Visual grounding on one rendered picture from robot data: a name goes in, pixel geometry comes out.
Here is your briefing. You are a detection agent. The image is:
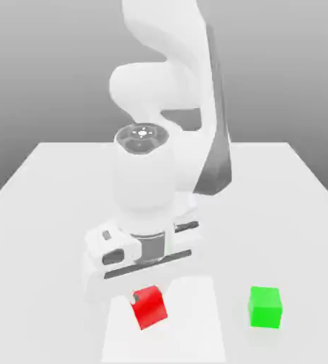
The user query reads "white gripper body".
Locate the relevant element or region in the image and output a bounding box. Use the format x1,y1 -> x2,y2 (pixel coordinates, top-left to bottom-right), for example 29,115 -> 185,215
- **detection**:
80,231 -> 206,304

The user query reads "small red cube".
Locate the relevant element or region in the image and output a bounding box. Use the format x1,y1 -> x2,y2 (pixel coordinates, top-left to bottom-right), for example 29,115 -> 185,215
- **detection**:
130,284 -> 169,331

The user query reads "small green cube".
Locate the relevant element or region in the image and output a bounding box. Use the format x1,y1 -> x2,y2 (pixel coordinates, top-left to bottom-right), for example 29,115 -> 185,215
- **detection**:
247,286 -> 283,330

